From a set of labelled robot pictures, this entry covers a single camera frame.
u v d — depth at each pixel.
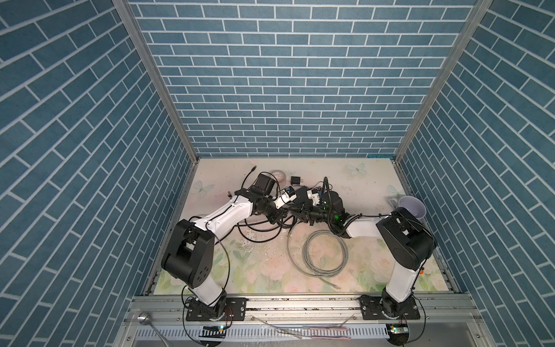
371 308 0.74
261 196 0.68
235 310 0.73
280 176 1.12
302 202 0.84
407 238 0.50
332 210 0.72
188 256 0.45
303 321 0.72
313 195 0.88
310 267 0.82
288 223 0.94
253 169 1.16
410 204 0.96
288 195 0.77
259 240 0.91
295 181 1.09
